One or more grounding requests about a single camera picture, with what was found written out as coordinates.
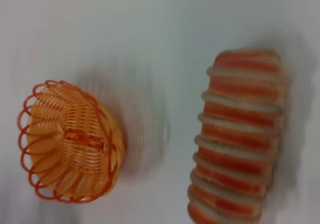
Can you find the orange striped bread loaf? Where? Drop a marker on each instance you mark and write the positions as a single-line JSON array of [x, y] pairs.
[[237, 139]]

